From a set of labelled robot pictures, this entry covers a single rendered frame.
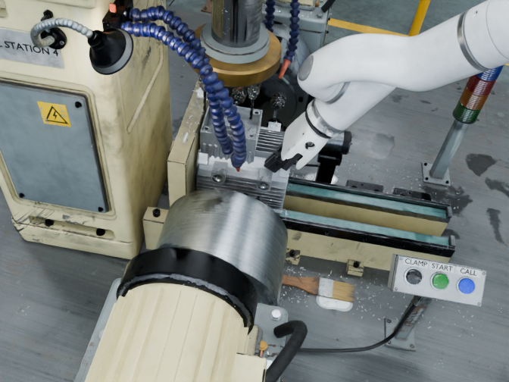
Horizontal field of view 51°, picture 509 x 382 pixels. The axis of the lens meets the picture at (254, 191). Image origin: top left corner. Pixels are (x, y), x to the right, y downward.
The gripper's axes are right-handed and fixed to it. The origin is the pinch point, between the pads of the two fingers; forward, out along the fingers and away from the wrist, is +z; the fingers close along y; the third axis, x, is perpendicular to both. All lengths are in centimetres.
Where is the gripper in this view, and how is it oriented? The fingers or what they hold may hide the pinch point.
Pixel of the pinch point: (275, 162)
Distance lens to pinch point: 113.9
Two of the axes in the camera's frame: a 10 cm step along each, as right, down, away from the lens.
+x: -8.1, -4.8, -3.4
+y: 1.6, -7.4, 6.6
